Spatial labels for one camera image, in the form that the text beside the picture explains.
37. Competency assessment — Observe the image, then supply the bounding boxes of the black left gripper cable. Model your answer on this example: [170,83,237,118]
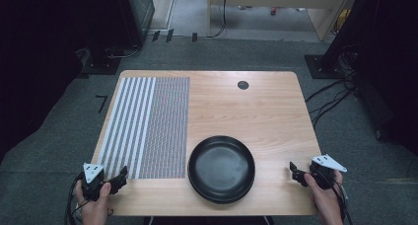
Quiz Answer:
[64,173,84,225]

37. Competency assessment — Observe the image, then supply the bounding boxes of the yellow object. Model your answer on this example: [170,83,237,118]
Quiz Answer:
[334,8,351,34]

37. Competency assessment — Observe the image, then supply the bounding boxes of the black plate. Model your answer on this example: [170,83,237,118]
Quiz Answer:
[188,180,255,205]
[187,134,256,201]

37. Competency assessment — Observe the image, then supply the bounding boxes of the dark cabinet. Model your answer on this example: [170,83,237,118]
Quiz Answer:
[126,0,156,46]

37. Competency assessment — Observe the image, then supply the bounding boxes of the person's right hand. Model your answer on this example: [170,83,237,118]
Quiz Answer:
[303,170,345,225]

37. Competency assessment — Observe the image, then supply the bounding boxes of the person's left hand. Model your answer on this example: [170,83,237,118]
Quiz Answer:
[74,180,113,225]

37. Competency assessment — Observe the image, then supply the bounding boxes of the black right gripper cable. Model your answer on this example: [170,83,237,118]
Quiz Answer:
[328,175,355,225]

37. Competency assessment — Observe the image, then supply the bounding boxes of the black metal stand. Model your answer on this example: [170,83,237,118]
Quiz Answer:
[81,0,122,76]
[304,0,366,80]

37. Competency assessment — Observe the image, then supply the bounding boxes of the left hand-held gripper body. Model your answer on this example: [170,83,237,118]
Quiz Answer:
[80,162,106,201]

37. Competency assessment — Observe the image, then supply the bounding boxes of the dark curtain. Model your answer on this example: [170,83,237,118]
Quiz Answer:
[0,0,100,164]
[353,0,418,155]

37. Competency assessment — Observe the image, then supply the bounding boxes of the black floor cables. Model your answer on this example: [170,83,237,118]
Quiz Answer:
[304,43,361,129]

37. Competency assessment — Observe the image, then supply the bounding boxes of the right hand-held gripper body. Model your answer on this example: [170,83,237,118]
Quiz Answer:
[309,153,348,190]

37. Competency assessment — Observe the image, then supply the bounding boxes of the grey white striped placemat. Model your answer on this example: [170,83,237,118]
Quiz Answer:
[97,76,191,180]

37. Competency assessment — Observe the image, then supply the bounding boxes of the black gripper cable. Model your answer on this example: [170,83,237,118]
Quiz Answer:
[328,175,355,225]
[64,173,84,225]

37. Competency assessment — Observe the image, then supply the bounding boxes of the black hanging cable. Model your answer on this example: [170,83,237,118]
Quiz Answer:
[208,0,229,39]

